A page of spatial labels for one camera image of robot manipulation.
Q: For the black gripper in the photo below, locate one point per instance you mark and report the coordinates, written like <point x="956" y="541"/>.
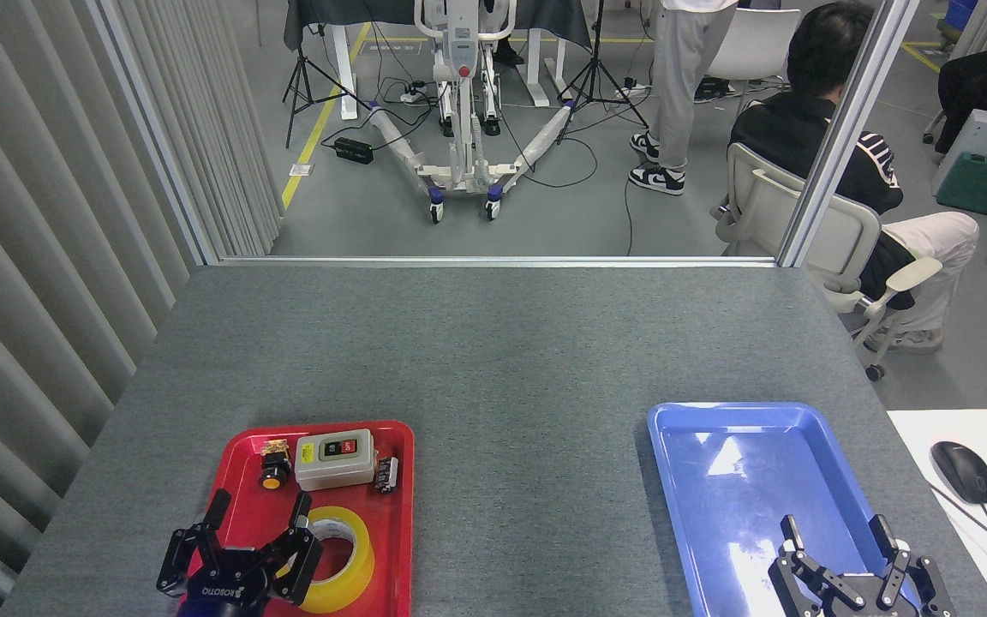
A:
<point x="219" y="593"/>
<point x="858" y="600"/>

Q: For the yellow tape roll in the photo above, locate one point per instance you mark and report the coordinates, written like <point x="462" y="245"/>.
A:
<point x="358" y="557"/>

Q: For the black orange push button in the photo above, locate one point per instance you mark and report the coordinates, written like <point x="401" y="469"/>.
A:
<point x="273" y="473"/>

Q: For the blue plastic tray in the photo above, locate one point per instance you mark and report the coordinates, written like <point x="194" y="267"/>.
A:
<point x="733" y="514"/>

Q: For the small black terminal block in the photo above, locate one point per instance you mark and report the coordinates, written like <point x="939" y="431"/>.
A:
<point x="386" y="476"/>

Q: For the red plastic tray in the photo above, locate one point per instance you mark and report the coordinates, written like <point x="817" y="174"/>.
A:
<point x="391" y="548"/>

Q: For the black computer mouse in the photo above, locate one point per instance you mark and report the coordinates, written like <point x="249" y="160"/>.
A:
<point x="963" y="473"/>

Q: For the white office chair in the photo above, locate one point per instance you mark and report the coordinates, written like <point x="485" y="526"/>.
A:
<point x="759" y="210"/>

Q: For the small white floor plate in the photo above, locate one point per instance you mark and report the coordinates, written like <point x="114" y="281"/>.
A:
<point x="301" y="170"/>

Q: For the black power adapter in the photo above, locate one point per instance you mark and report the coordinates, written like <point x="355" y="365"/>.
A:
<point x="354" y="151"/>

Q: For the seated person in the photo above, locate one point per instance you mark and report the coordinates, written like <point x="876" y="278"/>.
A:
<point x="793" y="128"/>

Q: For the black tripod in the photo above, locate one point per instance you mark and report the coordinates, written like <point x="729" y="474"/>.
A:
<point x="303" y="73"/>
<point x="596" y="68"/>

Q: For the white power strip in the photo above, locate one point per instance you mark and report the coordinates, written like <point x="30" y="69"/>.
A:
<point x="414" y="94"/>

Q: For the white stand on wheels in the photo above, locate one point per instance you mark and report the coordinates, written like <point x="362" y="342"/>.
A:
<point x="462" y="103"/>

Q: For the person in black trousers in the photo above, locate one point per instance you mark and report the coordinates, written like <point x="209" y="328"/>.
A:
<point x="982" y="77"/>

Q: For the standing person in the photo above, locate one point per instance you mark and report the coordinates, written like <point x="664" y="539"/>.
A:
<point x="682" y="77"/>

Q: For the white plastic chair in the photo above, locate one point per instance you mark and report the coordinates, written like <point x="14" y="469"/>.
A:
<point x="755" y="43"/>

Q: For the black cloth covered desk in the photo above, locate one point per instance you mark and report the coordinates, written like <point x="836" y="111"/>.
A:
<point x="373" y="15"/>

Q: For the blue crate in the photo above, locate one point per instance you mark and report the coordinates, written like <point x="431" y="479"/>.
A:
<point x="960" y="13"/>

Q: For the grey switch box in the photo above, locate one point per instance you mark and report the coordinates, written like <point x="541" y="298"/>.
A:
<point x="335" y="467"/>

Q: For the silver frame rail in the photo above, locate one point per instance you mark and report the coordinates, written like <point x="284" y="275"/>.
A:
<point x="493" y="260"/>

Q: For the silver frame post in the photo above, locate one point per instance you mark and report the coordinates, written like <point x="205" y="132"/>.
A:
<point x="159" y="146"/>
<point x="845" y="137"/>

